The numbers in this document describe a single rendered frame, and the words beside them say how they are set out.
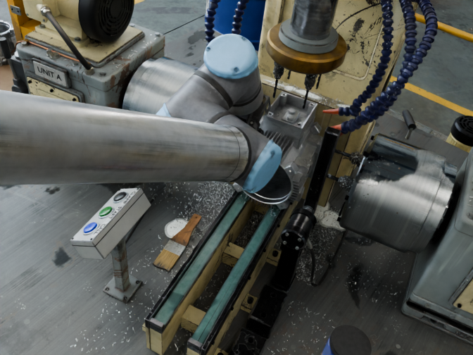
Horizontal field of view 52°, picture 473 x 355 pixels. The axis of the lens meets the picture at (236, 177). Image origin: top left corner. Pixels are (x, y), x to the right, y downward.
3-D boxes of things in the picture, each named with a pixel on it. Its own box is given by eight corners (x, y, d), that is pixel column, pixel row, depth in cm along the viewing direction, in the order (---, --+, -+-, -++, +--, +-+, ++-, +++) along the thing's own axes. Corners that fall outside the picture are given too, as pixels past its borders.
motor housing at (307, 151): (255, 149, 142) (264, 96, 128) (315, 172, 137) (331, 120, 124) (224, 192, 128) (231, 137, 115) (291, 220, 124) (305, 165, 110)
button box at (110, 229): (129, 205, 111) (118, 187, 108) (152, 205, 107) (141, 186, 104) (82, 258, 99) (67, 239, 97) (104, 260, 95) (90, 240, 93)
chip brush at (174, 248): (190, 213, 138) (190, 210, 137) (205, 219, 136) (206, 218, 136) (152, 265, 124) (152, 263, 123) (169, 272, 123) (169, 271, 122)
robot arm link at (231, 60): (188, 58, 83) (226, 17, 85) (203, 92, 95) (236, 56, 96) (229, 87, 80) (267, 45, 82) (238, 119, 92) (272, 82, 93)
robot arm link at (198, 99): (184, 146, 78) (235, 91, 80) (140, 111, 83) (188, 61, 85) (202, 170, 86) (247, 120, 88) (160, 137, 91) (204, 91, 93)
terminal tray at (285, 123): (276, 113, 130) (280, 90, 125) (313, 126, 127) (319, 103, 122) (258, 136, 122) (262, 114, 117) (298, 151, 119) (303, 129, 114)
